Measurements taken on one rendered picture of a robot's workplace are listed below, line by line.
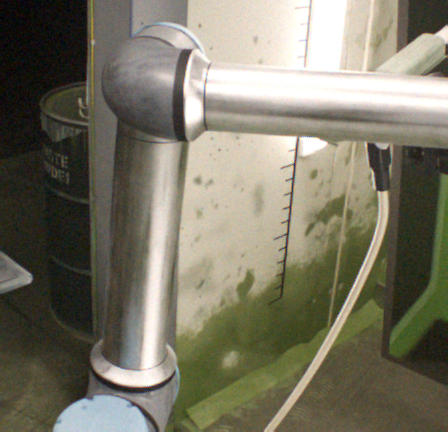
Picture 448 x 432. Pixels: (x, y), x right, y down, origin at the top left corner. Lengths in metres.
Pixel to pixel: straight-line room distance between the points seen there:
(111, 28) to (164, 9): 0.14
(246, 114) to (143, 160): 0.24
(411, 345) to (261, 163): 0.70
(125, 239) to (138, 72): 0.32
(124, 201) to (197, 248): 1.08
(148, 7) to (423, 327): 1.22
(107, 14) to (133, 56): 0.93
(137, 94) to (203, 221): 1.27
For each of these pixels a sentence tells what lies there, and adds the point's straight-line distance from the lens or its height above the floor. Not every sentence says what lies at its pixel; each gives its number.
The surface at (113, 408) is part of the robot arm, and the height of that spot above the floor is 0.91.
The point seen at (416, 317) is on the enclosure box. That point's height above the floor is 0.50.
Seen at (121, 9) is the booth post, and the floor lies 1.38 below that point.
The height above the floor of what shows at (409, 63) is 1.43.
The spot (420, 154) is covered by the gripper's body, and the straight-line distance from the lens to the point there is 1.20.
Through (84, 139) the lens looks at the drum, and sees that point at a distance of 2.57.
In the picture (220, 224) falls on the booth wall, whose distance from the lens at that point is 2.21.
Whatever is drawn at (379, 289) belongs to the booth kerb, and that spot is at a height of 0.14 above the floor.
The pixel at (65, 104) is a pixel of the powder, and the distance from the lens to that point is 2.83.
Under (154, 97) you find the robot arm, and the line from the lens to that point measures 0.89.
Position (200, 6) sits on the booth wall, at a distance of 1.93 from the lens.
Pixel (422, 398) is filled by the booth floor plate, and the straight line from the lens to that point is 2.76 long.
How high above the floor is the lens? 1.70
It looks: 24 degrees down
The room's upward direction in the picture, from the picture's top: 4 degrees clockwise
